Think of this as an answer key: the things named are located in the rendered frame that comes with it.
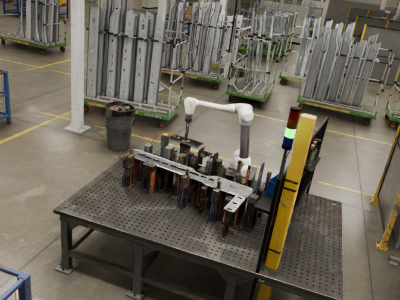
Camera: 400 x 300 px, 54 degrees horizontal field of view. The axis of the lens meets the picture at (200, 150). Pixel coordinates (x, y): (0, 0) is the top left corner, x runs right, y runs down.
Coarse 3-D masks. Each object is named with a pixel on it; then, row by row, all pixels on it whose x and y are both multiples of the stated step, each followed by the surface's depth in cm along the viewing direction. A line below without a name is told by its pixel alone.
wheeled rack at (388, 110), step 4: (396, 76) 1002; (392, 88) 1015; (396, 88) 968; (396, 100) 1020; (388, 104) 1031; (396, 104) 940; (388, 108) 1010; (392, 108) 1034; (388, 112) 990; (392, 112) 979; (396, 112) 997; (388, 116) 981; (392, 116) 951; (396, 116) 956; (392, 120) 953; (396, 120) 951; (392, 124) 964
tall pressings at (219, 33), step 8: (224, 8) 1267; (200, 16) 1246; (224, 16) 1254; (232, 16) 1246; (240, 16) 1239; (224, 24) 1284; (240, 24) 1247; (216, 32) 1246; (240, 32) 1258; (216, 40) 1276; (224, 40) 1272; (216, 48) 1261; (224, 48) 1278; (232, 48) 1273; (192, 56) 1293; (216, 56) 1270; (224, 56) 1286
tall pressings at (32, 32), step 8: (40, 0) 1235; (48, 0) 1225; (56, 0) 1214; (32, 8) 1223; (40, 8) 1243; (48, 8) 1234; (56, 8) 1221; (32, 16) 1230; (40, 16) 1252; (48, 16) 1209; (56, 16) 1227; (32, 24) 1238; (40, 24) 1260; (56, 24) 1234; (32, 32) 1246; (40, 32) 1235; (48, 32) 1224; (56, 32) 1242; (40, 40) 1247; (48, 40) 1232; (56, 40) 1250
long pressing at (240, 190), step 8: (128, 152) 419; (136, 152) 421; (144, 152) 423; (144, 160) 407; (152, 160) 408; (160, 160) 411; (168, 160) 412; (168, 168) 396; (176, 168) 398; (184, 168) 400; (192, 168) 402; (192, 176) 387; (200, 176) 389; (208, 176) 391; (216, 176) 393; (208, 184) 376; (216, 184) 378; (224, 184) 381; (232, 184) 383; (240, 184) 384; (232, 192) 368; (240, 192) 370; (248, 192) 371
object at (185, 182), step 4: (184, 176) 375; (188, 176) 377; (180, 180) 376; (184, 180) 374; (188, 180) 380; (180, 184) 377; (184, 184) 375; (188, 184) 383; (180, 188) 378; (184, 188) 378; (180, 192) 382; (184, 192) 381; (180, 196) 383; (184, 196) 384; (180, 200) 384; (184, 200) 385; (180, 204) 385; (184, 204) 388; (180, 208) 386
